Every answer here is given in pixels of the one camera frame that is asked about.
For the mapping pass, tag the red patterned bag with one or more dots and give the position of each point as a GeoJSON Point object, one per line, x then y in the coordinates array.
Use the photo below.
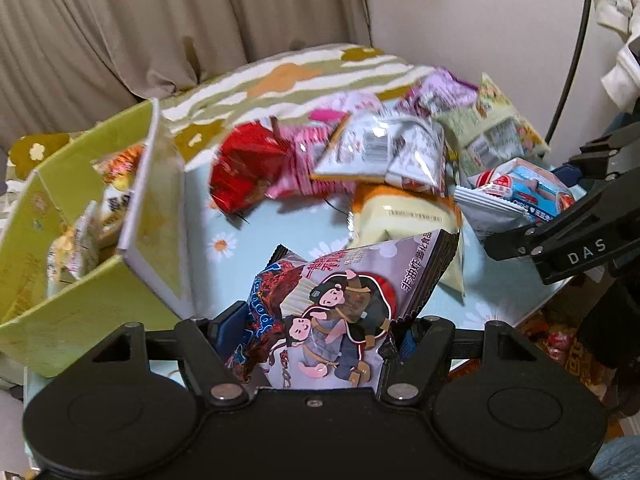
{"type": "Point", "coordinates": [550, 345]}

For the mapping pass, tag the beige curtain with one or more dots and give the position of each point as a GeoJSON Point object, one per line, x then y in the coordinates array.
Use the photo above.
{"type": "Point", "coordinates": [150, 20]}

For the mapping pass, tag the green snack packet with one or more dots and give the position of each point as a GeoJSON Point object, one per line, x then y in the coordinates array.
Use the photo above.
{"type": "Point", "coordinates": [495, 130]}

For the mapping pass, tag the blue white snack packet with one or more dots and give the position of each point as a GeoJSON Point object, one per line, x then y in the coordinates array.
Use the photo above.
{"type": "Point", "coordinates": [510, 190]}

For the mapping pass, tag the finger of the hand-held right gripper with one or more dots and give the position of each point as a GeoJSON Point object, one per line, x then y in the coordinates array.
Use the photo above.
{"type": "Point", "coordinates": [575, 220]}
{"type": "Point", "coordinates": [615, 155]}

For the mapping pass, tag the light blue daisy tablecloth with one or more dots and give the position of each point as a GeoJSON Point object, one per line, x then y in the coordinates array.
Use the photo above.
{"type": "Point", "coordinates": [300, 225]}

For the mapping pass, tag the clear white snack packet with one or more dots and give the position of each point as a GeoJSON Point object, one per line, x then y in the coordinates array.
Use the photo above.
{"type": "Point", "coordinates": [380, 150]}

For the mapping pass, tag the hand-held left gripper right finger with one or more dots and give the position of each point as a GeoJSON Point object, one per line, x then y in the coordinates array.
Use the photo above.
{"type": "Point", "coordinates": [409, 345]}

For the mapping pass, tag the white clothing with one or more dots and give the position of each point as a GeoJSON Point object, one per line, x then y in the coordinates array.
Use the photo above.
{"type": "Point", "coordinates": [615, 20]}

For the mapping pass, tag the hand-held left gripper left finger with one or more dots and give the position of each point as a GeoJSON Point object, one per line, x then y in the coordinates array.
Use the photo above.
{"type": "Point", "coordinates": [227, 327]}

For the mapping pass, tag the purple cartoon snack packet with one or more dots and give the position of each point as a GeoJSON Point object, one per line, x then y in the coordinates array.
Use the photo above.
{"type": "Point", "coordinates": [340, 310]}

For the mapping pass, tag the pale pink snack packet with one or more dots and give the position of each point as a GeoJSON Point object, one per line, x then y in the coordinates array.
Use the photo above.
{"type": "Point", "coordinates": [350, 102]}

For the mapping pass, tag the person's leg in jeans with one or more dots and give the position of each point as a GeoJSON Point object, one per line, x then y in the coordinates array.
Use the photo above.
{"type": "Point", "coordinates": [617, 457]}

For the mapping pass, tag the orange snack packet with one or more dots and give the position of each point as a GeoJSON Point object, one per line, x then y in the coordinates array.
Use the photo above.
{"type": "Point", "coordinates": [120, 165]}

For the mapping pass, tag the red snack packet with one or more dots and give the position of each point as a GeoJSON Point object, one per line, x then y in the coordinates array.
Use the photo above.
{"type": "Point", "coordinates": [245, 165]}

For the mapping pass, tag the pink striped snack packet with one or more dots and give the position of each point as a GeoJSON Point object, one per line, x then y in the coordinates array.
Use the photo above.
{"type": "Point", "coordinates": [300, 160]}

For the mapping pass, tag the cream yellow snack packet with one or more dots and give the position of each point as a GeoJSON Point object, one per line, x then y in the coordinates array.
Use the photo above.
{"type": "Point", "coordinates": [395, 215]}

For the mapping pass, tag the green striped floral blanket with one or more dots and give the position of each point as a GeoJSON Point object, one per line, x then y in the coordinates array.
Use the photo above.
{"type": "Point", "coordinates": [280, 75]}

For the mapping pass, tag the snack packets inside box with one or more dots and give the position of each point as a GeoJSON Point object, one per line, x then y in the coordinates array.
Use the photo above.
{"type": "Point", "coordinates": [75, 250]}

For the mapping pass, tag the green cardboard box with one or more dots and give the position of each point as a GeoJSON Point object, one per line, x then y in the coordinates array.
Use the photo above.
{"type": "Point", "coordinates": [100, 310]}

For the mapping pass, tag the purple pink snack packet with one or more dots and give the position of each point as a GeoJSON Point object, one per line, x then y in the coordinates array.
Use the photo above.
{"type": "Point", "coordinates": [440, 87]}

